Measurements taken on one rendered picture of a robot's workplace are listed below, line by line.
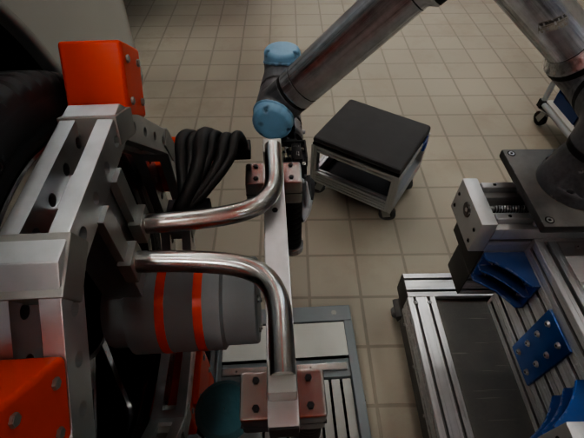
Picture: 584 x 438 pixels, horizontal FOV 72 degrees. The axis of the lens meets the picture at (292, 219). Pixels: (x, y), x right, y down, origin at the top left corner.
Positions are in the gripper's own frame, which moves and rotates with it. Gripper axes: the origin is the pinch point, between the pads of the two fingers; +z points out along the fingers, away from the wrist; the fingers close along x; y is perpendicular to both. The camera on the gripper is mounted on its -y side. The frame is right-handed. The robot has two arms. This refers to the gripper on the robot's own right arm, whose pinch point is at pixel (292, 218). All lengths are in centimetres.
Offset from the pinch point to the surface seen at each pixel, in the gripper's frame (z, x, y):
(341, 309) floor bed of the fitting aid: -21, 19, -75
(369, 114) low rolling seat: -102, 41, -49
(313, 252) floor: -53, 12, -83
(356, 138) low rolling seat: -85, 32, -49
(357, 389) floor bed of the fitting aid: 7, 20, -75
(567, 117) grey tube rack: -119, 149, -68
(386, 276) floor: -39, 40, -83
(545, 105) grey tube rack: -132, 145, -69
